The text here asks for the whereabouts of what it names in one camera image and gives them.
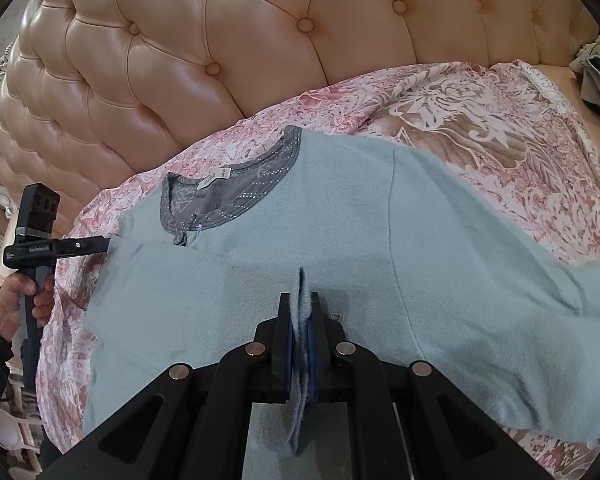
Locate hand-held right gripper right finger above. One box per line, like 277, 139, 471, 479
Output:
307, 294, 556, 480

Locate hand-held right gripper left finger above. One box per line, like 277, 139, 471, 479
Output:
70, 292, 296, 480

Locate light blue shirt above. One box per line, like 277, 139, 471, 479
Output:
80, 125, 600, 461

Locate pink floral blanket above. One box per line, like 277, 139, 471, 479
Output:
35, 59, 600, 480

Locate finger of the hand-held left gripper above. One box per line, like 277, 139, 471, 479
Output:
55, 235, 112, 257

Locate person's left hand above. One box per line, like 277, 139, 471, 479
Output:
0, 276, 56, 332

